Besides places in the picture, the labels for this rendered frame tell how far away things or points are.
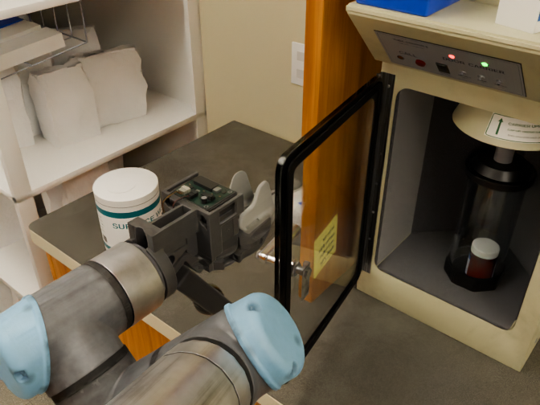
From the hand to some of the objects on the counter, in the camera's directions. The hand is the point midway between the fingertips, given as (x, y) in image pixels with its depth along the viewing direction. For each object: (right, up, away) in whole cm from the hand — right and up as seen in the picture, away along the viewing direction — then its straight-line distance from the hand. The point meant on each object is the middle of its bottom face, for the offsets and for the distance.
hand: (270, 202), depth 71 cm
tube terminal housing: (+37, -17, +40) cm, 58 cm away
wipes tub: (-29, -8, +54) cm, 62 cm away
